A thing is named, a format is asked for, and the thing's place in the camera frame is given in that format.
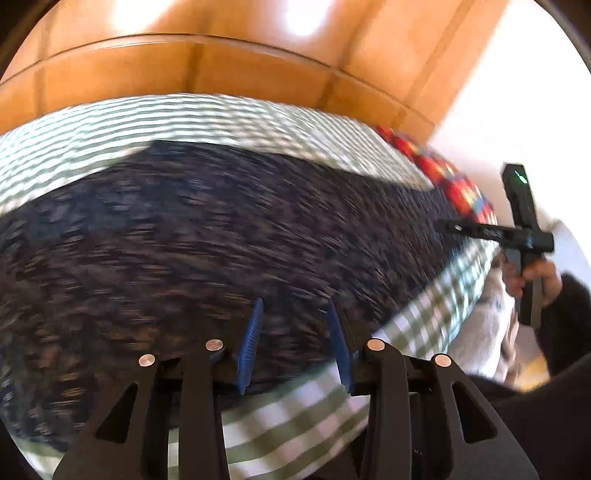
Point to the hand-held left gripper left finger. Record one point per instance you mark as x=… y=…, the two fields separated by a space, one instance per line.
x=250 y=344

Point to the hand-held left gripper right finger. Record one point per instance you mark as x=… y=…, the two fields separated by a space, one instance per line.
x=340 y=350

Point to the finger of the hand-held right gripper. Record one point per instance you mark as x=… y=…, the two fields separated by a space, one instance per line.
x=471 y=229

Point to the dark leaf-print pants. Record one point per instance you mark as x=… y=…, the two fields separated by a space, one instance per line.
x=184 y=254

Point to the person's right forearm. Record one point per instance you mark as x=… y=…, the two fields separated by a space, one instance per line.
x=565 y=318

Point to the person's right hand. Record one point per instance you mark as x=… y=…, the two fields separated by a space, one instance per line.
x=551 y=282

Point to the red patchwork pillow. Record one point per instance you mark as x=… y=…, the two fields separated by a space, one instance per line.
x=443 y=177

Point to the person's dark clothing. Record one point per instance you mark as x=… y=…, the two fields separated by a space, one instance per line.
x=545 y=424

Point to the green checked bedsheet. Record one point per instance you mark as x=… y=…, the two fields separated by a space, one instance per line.
x=207 y=115

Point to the wooden headboard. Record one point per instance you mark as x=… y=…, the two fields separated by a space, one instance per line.
x=184 y=69

